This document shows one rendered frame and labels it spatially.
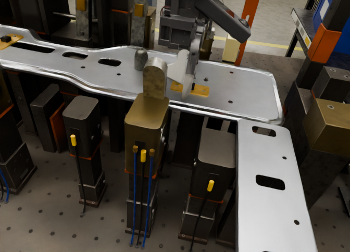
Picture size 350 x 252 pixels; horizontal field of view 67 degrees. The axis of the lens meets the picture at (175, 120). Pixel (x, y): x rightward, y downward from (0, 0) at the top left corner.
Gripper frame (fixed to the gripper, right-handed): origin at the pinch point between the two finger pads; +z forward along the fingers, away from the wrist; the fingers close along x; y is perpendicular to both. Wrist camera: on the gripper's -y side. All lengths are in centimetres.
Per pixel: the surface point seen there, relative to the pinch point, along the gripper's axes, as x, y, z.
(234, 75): -9.6, -9.6, 1.7
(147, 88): 12.6, 6.6, -4.7
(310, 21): -54, -36, -1
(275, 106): 0.4, -18.7, 1.7
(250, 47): -276, -53, 102
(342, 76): -2.6, -29.6, -6.3
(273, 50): -279, -82, 102
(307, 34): -41, -32, -1
